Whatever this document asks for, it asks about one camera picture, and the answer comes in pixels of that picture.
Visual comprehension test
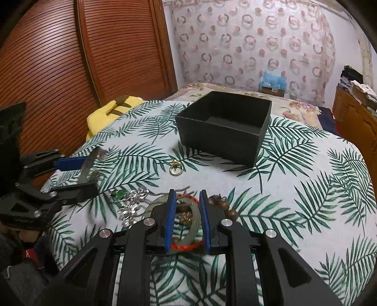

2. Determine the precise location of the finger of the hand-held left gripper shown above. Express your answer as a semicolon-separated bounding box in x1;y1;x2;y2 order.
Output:
0;182;99;229
20;149;89;177

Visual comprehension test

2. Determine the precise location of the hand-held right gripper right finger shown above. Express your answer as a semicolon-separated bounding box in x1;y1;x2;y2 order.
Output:
199;190;344;306

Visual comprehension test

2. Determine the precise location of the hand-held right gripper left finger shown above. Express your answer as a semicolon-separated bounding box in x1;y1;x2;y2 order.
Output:
35;190;179;306

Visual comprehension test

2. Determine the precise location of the pale jade bangle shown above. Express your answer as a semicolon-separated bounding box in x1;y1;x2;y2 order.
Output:
144;196;205;246

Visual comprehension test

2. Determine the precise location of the silver bracelet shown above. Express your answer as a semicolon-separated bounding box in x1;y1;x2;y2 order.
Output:
79;149;108;184

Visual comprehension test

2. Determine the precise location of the small brown bead bracelet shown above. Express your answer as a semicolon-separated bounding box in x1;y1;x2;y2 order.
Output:
176;203;196;228

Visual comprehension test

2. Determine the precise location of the red string bracelet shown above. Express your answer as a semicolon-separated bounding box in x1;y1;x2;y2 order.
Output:
171;193;205;254

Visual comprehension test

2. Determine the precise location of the large wooden bead bracelet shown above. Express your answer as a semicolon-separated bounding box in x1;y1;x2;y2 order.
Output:
208;194;240;220

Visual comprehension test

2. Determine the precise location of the clear crystal bracelet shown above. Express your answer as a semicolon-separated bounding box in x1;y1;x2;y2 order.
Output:
118;188;151;227

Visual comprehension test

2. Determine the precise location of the gold ring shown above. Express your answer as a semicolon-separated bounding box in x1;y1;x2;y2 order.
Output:
169;160;184;177

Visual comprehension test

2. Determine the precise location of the black jewelry box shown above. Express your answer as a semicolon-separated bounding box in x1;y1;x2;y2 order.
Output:
175;91;272;167

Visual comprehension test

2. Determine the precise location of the yellow plush toy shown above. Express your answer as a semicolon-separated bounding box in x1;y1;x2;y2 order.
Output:
85;95;145;142

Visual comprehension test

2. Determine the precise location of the wooden louvered wardrobe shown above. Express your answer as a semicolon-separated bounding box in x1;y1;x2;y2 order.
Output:
0;0;179;189

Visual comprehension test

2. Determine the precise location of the person's dark clothing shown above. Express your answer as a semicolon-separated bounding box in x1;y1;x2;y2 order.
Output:
0;232;62;306

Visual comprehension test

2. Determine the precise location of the leaf print tablecloth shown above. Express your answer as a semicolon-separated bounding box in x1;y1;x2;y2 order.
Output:
41;100;373;306

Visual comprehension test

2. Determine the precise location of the floral bedspread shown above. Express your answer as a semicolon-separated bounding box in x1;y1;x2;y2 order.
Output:
163;82;323;128

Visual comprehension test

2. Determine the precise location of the small cardboard box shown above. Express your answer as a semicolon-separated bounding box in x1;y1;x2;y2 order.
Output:
262;86;286;97

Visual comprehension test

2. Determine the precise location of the blue plastic bag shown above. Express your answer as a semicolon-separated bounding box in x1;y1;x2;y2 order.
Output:
259;71;287;90

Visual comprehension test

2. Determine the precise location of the navy blanket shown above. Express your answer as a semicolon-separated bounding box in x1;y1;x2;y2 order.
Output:
318;106;344;137

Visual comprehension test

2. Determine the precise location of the wooden cabinet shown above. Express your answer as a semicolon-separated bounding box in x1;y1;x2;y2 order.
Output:
332;85;377;165

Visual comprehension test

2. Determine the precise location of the circle pattern sheer curtain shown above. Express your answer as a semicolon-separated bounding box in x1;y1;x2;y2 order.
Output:
169;0;336;106

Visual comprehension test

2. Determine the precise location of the cardboard box with papers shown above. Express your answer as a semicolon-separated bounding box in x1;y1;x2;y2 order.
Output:
350;81;377;109

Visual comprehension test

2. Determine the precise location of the pile of dark clothes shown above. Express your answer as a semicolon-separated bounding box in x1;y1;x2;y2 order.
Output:
339;65;364;89

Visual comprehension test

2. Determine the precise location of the thin dark cord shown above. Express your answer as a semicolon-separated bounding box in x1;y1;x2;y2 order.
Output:
147;185;192;198

